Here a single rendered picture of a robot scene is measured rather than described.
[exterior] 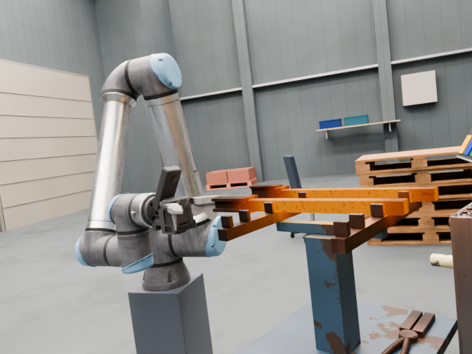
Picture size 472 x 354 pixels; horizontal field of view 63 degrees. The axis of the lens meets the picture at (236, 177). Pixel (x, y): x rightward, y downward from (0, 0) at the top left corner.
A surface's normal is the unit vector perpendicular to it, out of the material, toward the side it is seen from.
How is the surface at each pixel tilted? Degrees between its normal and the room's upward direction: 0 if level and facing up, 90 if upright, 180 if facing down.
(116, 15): 90
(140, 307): 90
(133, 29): 90
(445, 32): 90
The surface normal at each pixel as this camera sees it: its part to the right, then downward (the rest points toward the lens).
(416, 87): -0.33, 0.11
